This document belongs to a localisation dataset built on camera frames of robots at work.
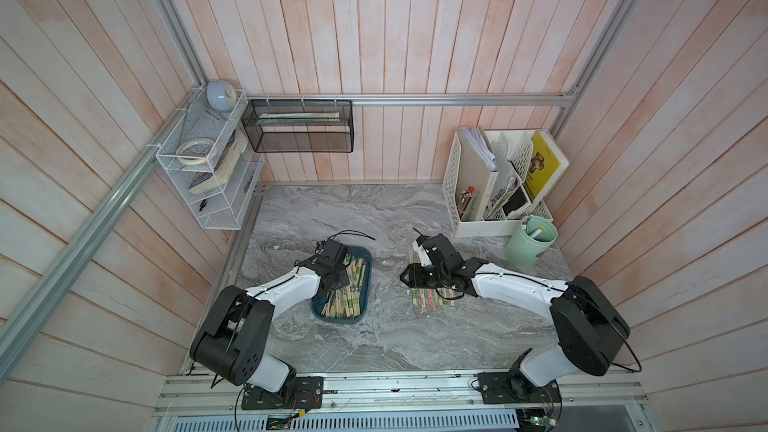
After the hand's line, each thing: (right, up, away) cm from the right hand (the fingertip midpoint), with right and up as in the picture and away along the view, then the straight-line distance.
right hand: (404, 276), depth 88 cm
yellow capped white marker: (+42, +13, +5) cm, 45 cm away
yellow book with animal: (+46, +34, +8) cm, 58 cm away
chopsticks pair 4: (+3, -6, +3) cm, 7 cm away
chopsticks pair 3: (+5, -7, +2) cm, 9 cm away
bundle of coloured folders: (+21, +22, +7) cm, 31 cm away
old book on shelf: (-50, +29, -10) cm, 59 cm away
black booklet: (+39, +23, +11) cm, 47 cm away
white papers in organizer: (+24, +39, +1) cm, 46 cm away
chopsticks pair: (+8, -8, 0) cm, 12 cm away
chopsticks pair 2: (+6, -8, 0) cm, 10 cm away
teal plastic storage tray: (-16, -8, -1) cm, 18 cm away
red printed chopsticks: (+8, +2, -24) cm, 26 cm away
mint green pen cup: (+42, +11, +5) cm, 44 cm away
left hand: (-21, -3, +4) cm, 21 cm away
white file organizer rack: (+25, +28, -4) cm, 38 cm away
